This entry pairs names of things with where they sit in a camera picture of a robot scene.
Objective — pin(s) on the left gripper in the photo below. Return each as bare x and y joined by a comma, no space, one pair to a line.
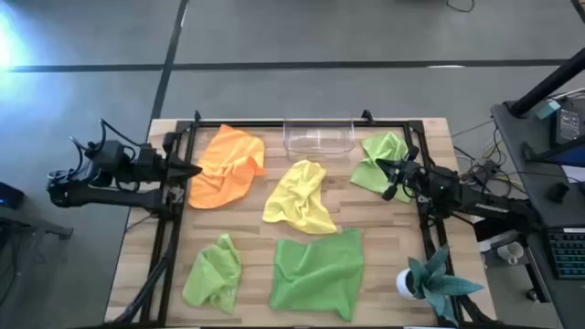
151,166

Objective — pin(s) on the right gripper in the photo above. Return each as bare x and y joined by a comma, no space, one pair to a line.
415,177

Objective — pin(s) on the orange microfiber towel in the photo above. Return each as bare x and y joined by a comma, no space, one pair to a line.
228,169

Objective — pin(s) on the yellow microfiber towel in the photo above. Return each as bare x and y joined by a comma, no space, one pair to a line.
297,196

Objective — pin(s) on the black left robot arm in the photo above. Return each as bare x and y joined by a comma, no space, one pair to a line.
105,198

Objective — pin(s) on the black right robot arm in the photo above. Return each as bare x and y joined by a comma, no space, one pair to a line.
493,208

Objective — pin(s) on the lime green microfiber towel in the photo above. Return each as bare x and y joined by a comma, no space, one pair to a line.
365,178

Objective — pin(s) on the clear plastic bin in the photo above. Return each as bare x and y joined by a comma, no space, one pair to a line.
320,141

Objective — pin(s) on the black power brick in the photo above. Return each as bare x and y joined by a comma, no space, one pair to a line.
485,170

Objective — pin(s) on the black flat bar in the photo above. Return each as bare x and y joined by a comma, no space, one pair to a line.
486,230

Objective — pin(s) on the lime towel with white tag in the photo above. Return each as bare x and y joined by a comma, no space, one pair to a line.
212,279

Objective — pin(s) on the artificial plant in white pot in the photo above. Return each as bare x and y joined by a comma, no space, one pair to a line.
434,283

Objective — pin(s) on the dark grey side desk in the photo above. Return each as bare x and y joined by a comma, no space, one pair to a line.
516,137

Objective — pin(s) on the black monitor stand base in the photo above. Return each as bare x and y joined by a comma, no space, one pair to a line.
528,151

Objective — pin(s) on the white mug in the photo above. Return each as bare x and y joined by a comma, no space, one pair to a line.
509,251

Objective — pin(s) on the black metal stand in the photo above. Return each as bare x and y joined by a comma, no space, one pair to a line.
32,226

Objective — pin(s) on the black computer mouse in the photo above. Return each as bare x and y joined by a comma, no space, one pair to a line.
556,193

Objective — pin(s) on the small teal box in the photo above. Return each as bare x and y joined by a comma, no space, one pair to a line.
547,109

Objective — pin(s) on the black device with blue light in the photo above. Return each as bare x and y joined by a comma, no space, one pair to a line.
10,196

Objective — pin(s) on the black round pole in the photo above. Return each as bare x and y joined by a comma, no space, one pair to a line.
548,84

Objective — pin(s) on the black power adapter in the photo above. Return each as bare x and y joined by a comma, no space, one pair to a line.
568,125

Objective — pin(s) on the black caster wheel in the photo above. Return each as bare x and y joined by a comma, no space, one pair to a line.
532,294

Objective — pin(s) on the black keyboard with blue backlight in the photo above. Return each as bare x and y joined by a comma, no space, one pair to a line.
569,253

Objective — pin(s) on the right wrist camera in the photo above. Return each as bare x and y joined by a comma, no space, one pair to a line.
390,193

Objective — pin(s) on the black aluminium table frame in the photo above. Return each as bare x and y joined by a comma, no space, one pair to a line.
256,123

